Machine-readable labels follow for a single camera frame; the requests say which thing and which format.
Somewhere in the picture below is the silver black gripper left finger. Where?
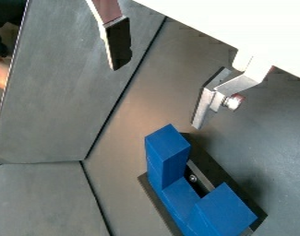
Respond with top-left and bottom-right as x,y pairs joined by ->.
86,0 -> 133,70

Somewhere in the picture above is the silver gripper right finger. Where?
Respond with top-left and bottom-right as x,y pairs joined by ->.
191,67 -> 261,129

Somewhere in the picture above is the blue U-shaped block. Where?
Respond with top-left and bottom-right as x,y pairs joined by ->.
145,124 -> 258,236

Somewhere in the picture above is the black angle fixture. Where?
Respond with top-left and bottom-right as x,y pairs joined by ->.
137,133 -> 266,236

